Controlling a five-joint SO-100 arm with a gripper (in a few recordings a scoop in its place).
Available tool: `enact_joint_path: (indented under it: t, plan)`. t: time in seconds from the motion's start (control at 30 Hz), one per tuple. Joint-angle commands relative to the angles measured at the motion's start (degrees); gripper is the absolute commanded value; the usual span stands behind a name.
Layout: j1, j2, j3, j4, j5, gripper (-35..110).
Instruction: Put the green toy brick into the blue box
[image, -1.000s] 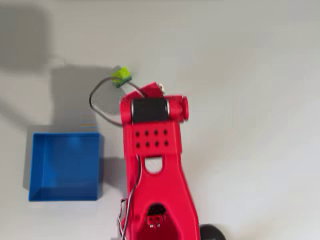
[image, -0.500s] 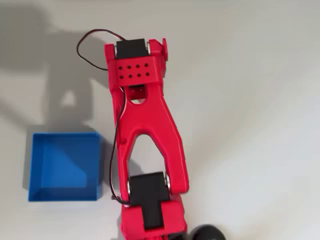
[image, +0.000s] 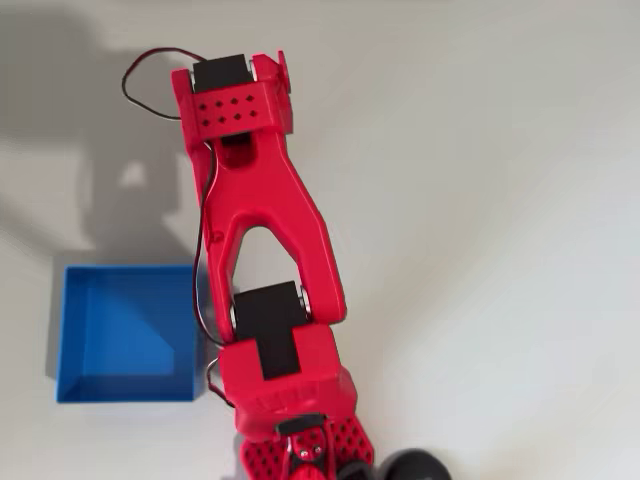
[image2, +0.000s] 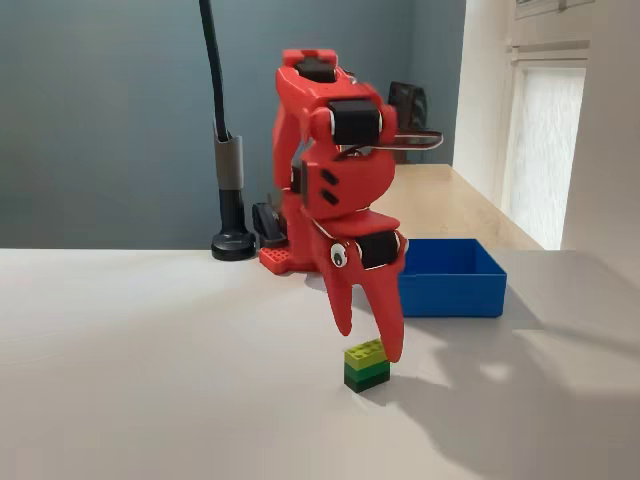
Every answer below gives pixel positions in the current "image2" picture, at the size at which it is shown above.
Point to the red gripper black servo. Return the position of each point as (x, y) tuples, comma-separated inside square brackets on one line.
[(356, 260)]

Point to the green lego brick stack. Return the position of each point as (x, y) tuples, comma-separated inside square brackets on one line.
[(361, 372)]

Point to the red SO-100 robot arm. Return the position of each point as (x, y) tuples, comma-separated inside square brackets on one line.
[(345, 185)]

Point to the blue plastic bin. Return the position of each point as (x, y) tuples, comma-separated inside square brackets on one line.
[(450, 295)]

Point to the black table clamp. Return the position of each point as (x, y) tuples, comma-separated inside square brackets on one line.
[(265, 222)]

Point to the black gooseneck stand with base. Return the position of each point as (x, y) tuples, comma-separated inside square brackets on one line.
[(231, 240)]

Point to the grey sleeve on stand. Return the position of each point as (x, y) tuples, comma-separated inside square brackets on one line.
[(229, 162)]

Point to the white window frame with blind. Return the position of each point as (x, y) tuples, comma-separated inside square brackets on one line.
[(545, 150)]

